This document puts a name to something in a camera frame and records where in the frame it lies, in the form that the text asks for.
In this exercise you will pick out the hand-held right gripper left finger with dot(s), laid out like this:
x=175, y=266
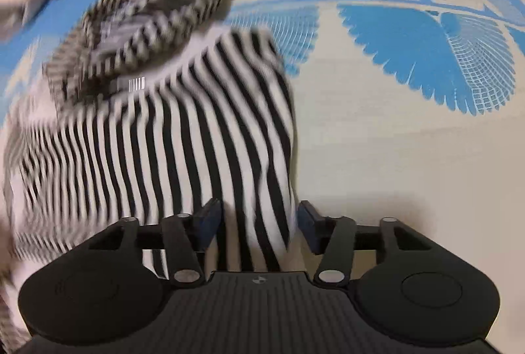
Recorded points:
x=210, y=220

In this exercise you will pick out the blue white patterned bedsheet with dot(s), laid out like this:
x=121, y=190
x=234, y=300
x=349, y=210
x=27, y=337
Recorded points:
x=377, y=140

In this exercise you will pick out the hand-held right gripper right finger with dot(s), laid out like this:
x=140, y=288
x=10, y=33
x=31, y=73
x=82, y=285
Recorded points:
x=308, y=223

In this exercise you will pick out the black white striped shirt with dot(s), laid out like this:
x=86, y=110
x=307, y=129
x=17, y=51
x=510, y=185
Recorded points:
x=172, y=140

